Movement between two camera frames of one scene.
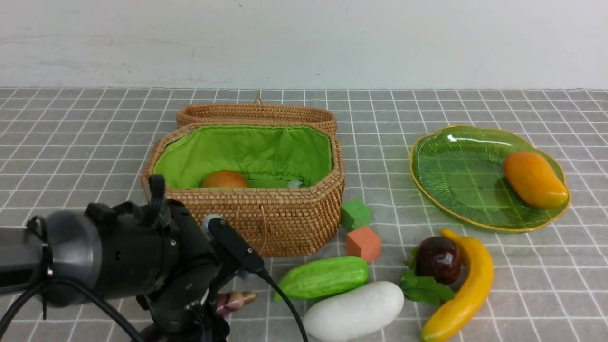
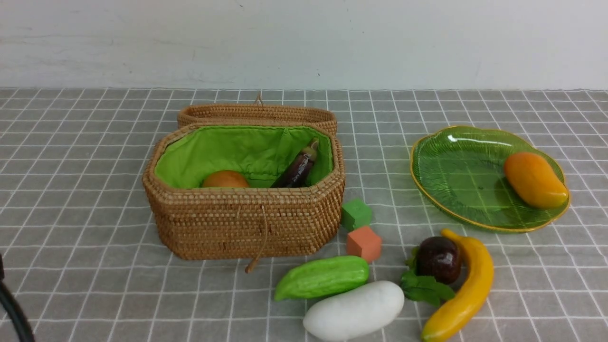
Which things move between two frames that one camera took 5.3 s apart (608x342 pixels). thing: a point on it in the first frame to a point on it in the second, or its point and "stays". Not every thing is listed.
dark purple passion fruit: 440,258 stays
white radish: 355,312 stays
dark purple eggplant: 229,301 to 299,173
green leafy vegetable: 416,288 stays
